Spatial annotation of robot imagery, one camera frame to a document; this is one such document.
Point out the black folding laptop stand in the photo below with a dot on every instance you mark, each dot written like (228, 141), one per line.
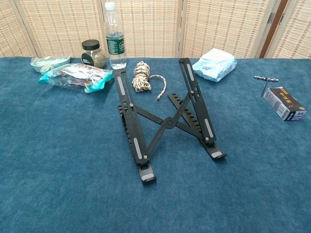
(170, 122)

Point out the light blue wet wipes pack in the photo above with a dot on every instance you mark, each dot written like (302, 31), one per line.
(213, 65)

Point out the clear water bottle green label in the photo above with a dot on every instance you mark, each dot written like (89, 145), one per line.
(115, 43)

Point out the clear snack bag teal edges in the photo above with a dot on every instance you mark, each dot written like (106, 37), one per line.
(77, 76)

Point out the glass jar black lid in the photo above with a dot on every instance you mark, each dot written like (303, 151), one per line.
(91, 44)

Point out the pale green plastic dustpan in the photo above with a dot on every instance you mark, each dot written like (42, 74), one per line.
(48, 62)

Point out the small black carton box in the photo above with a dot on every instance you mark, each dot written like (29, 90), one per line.
(281, 102)

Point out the woven bamboo folding screen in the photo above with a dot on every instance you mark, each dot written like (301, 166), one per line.
(60, 24)

